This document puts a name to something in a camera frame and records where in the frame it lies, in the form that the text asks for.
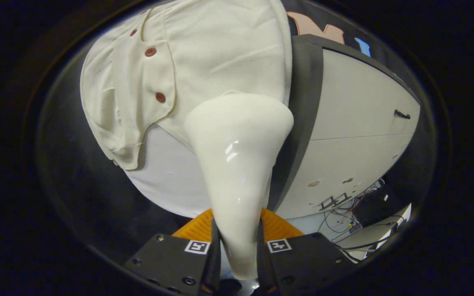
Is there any small black box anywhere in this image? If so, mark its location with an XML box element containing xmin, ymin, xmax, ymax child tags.
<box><xmin>352</xmin><ymin>191</ymin><xmax>390</xmax><ymax>227</ymax></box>

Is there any cream button shirt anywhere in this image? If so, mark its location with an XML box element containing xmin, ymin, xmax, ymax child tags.
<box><xmin>80</xmin><ymin>0</ymin><xmax>294</xmax><ymax>171</ymax></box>

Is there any white garment steamer nozzle with hose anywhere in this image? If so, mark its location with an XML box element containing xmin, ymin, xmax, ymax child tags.
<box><xmin>184</xmin><ymin>92</ymin><xmax>294</xmax><ymax>281</ymax></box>

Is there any white cabinet with grey top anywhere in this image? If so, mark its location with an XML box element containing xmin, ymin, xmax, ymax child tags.
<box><xmin>268</xmin><ymin>34</ymin><xmax>421</xmax><ymax>220</ymax></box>

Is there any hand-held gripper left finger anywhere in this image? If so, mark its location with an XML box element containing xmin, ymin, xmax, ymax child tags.
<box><xmin>124</xmin><ymin>208</ymin><xmax>222</xmax><ymax>296</ymax></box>

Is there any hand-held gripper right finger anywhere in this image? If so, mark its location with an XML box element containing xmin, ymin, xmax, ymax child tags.
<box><xmin>257</xmin><ymin>207</ymin><xmax>357</xmax><ymax>296</ymax></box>

